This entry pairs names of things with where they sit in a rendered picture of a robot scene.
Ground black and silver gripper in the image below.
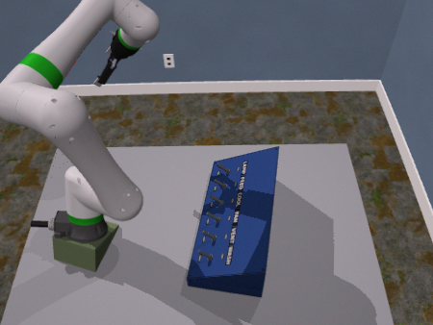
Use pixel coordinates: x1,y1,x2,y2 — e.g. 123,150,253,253
93,42,128,87

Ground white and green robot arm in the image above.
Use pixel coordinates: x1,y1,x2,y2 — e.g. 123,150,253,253
0,0,160,242

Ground blue switch console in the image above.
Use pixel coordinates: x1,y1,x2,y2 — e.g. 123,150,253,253
187,146,279,297

